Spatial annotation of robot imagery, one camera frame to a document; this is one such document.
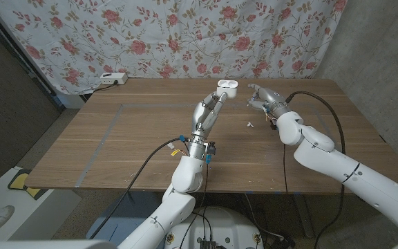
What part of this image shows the black door frame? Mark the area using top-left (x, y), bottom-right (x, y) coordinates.
top-left (0, 0), bottom-right (66, 112)

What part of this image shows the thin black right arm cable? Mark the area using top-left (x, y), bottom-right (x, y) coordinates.
top-left (282, 143), bottom-right (290, 195)

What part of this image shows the white AirPods case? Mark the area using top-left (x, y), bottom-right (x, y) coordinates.
top-left (216, 79), bottom-right (238, 100)

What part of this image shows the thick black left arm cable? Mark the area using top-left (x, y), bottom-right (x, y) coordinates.
top-left (88, 137), bottom-right (186, 240)

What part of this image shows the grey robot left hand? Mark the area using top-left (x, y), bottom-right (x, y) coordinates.
top-left (187, 91), bottom-right (228, 160)

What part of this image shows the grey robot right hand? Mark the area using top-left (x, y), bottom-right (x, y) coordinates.
top-left (247, 83), bottom-right (292, 119)

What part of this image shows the floral backdrop cloth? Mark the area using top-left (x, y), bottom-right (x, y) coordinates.
top-left (0, 0), bottom-right (348, 95)

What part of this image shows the black power strip cord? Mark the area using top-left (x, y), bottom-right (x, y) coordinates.
top-left (91, 81), bottom-right (119, 93)

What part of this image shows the white floor board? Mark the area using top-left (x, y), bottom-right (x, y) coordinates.
top-left (0, 165), bottom-right (82, 241)

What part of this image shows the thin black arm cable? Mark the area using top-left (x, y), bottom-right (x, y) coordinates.
top-left (178, 162), bottom-right (210, 249)
top-left (282, 143), bottom-right (290, 195)

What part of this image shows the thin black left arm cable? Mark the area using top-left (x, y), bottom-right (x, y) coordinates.
top-left (178, 162), bottom-right (210, 249)

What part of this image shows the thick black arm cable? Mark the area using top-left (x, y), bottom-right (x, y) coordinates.
top-left (285, 91), bottom-right (347, 249)
top-left (88, 137), bottom-right (186, 240)

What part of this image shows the pale blue floor plate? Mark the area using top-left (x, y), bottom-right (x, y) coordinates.
top-left (86, 192), bottom-right (171, 243)

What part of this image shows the grey table leg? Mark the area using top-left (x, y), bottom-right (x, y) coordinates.
top-left (294, 193), bottom-right (316, 239)

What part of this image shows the white power strip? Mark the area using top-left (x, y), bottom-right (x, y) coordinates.
top-left (99, 71), bottom-right (129, 86)

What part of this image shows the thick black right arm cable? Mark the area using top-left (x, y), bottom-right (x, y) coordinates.
top-left (285, 91), bottom-right (347, 249)

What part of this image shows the white round robot torso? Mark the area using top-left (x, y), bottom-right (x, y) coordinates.
top-left (166, 206), bottom-right (265, 249)

